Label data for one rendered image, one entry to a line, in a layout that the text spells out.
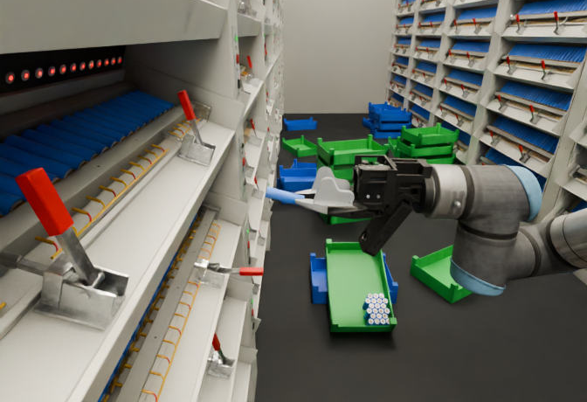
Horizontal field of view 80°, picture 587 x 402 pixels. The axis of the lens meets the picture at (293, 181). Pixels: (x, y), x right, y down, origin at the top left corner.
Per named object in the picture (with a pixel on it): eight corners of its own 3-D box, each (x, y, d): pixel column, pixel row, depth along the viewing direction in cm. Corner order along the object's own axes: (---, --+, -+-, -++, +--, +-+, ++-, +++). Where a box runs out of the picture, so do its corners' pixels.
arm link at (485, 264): (528, 295, 60) (545, 231, 56) (469, 304, 58) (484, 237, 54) (487, 266, 69) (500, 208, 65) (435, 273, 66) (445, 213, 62)
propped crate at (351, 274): (391, 331, 114) (397, 323, 107) (329, 332, 113) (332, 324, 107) (377, 249, 133) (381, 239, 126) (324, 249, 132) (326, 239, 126)
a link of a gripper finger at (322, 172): (296, 162, 59) (350, 164, 59) (295, 194, 62) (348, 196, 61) (295, 169, 56) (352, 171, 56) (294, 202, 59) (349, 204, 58)
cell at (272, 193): (265, 197, 56) (303, 206, 57) (267, 185, 56) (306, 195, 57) (264, 197, 58) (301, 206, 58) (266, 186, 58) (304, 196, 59)
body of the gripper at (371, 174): (350, 154, 59) (422, 155, 59) (346, 200, 62) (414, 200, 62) (358, 170, 51) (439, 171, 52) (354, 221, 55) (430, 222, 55)
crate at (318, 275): (383, 268, 144) (384, 252, 141) (396, 303, 125) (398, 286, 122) (309, 268, 144) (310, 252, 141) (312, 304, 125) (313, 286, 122)
